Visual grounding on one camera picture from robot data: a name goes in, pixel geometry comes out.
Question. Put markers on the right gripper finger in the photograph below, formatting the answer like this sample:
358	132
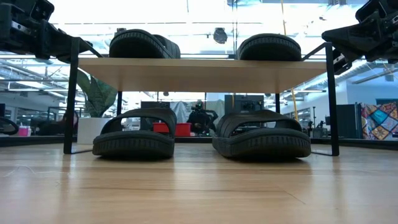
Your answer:
332	47
351	39

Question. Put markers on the black rubber slide sandal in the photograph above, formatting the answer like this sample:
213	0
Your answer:
269	48
261	144
140	45
133	144

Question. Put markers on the black background robot arm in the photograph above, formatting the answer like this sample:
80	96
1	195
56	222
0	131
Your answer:
200	119

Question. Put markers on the black cabinet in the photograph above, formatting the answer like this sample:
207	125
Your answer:
348	121

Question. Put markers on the green plant in white pot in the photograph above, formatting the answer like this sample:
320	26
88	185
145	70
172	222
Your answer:
93	130

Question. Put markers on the colourful patchwork quilt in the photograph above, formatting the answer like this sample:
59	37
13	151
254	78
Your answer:
379	121

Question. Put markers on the pink cup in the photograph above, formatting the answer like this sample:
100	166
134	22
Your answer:
24	131

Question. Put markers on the round black ceiling lamp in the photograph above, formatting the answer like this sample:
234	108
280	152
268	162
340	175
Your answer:
220	35

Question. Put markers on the red plastic bin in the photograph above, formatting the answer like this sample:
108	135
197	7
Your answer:
183	129

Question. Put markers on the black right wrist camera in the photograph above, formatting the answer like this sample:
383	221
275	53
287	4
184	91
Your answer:
371	11

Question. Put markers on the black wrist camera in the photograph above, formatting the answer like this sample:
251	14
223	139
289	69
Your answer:
371	11
43	9

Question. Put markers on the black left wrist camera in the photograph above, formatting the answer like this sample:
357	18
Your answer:
43	9

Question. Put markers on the black aluminium table frame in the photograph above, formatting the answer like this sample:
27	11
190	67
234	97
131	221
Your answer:
357	142

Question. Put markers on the wooden shelf black metal frame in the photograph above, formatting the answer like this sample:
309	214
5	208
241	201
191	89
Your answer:
202	76

